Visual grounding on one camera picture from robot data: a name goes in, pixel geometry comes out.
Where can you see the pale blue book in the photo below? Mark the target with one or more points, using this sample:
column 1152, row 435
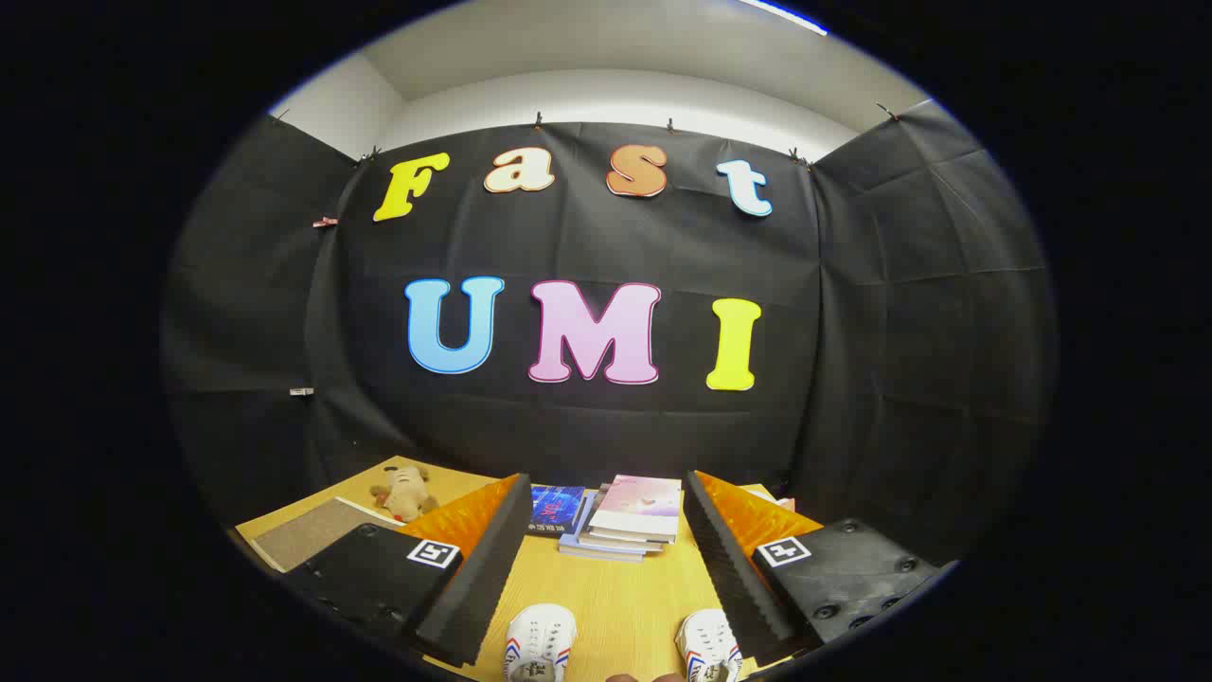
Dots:
column 592, row 549

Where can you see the dark blue book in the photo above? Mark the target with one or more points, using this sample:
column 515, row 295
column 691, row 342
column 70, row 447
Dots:
column 557, row 509

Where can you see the white canvas shoe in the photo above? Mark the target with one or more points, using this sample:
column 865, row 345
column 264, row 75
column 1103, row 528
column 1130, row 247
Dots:
column 540, row 639
column 708, row 644

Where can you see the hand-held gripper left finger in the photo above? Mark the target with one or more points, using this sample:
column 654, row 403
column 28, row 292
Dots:
column 478, row 587

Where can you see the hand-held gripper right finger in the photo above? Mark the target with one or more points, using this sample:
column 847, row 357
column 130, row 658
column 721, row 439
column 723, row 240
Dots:
column 729, row 578

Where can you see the beige fabric storage box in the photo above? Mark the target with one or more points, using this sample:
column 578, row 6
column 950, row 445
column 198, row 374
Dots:
column 317, row 535

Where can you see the black backdrop cloth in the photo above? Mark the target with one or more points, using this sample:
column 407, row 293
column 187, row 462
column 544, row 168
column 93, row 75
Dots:
column 587, row 237

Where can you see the pink cover book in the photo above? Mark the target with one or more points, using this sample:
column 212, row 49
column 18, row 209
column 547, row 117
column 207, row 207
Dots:
column 639, row 502

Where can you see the beige plush dog toy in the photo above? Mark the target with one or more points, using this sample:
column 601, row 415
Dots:
column 405, row 493

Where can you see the white and grey book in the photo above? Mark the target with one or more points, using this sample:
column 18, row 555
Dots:
column 615, row 545

